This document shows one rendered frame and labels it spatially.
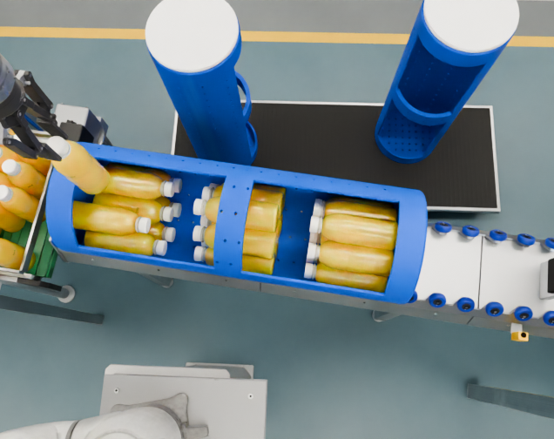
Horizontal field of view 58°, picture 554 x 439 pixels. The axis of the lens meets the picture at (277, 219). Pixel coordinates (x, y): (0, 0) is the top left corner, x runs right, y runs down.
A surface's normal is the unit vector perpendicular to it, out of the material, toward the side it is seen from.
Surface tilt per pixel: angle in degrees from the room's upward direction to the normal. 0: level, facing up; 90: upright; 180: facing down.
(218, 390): 0
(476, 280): 0
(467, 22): 0
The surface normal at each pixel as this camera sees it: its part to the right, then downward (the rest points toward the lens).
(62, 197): -0.07, 0.02
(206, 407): -0.03, -0.26
